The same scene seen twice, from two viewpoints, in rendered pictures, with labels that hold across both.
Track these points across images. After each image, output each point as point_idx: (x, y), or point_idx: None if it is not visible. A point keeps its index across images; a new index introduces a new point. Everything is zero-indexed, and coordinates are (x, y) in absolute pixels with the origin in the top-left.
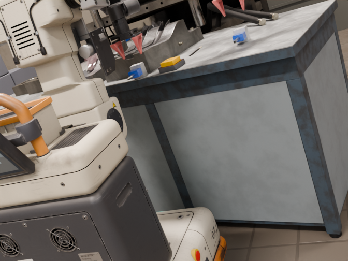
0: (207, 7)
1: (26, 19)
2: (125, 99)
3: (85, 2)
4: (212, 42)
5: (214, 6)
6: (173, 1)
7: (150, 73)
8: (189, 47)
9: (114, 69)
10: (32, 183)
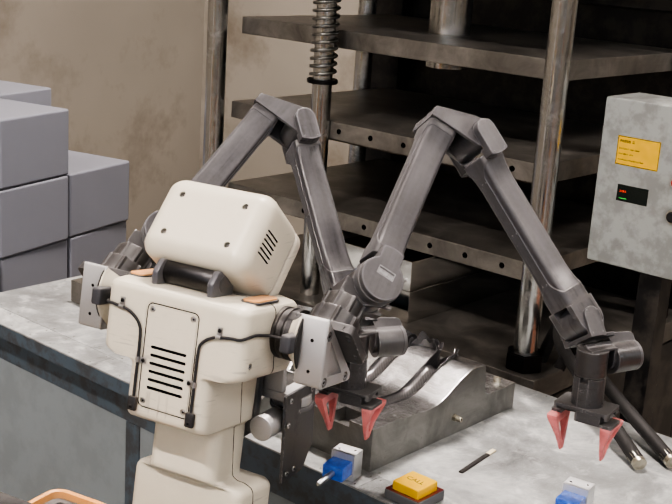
0: (553, 335)
1: (185, 352)
2: (293, 486)
3: (305, 374)
4: (521, 448)
5: (565, 349)
6: (491, 268)
7: (367, 479)
8: (473, 426)
9: (300, 468)
10: None
